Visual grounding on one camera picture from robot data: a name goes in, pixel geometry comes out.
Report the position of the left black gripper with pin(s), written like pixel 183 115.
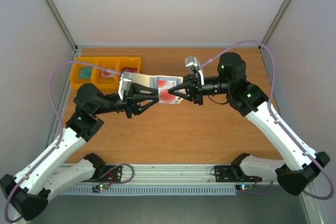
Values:
pixel 130 107

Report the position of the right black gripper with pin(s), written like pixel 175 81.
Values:
pixel 197 88

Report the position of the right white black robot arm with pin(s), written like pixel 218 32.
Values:
pixel 300 164

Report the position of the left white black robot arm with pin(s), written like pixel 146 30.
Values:
pixel 31 189

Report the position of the red card in bin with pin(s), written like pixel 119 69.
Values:
pixel 132 70

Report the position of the white red-dot card in bin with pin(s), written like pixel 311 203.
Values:
pixel 108 73

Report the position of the teal card in bin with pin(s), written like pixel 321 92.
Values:
pixel 85 73

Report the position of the yellow three-compartment bin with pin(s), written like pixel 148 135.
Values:
pixel 102 63

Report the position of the left small circuit board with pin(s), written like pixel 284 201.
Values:
pixel 99 188

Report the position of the small circuit board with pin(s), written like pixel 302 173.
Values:
pixel 99 188
pixel 245 187

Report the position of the right small circuit board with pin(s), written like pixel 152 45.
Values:
pixel 245 187

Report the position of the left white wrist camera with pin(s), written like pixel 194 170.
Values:
pixel 124 84

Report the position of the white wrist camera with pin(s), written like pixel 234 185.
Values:
pixel 193 65
pixel 124 84

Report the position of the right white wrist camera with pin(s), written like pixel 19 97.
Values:
pixel 193 65

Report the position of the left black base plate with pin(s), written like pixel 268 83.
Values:
pixel 106 174

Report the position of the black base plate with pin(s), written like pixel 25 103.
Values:
pixel 224 174
pixel 106 174

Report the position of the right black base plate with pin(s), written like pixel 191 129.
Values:
pixel 224 174

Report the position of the grey slotted cable duct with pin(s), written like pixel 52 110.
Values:
pixel 154 190

